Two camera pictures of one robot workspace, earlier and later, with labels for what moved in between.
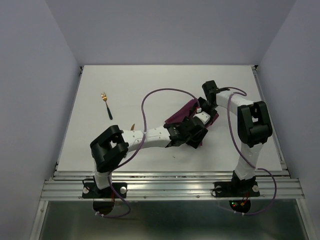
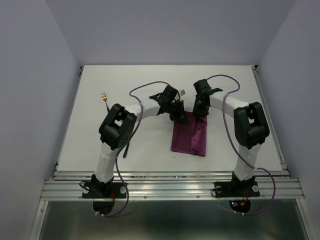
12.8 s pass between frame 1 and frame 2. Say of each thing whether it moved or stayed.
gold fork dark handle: stayed
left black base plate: stayed
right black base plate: stayed
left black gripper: moved
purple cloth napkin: moved
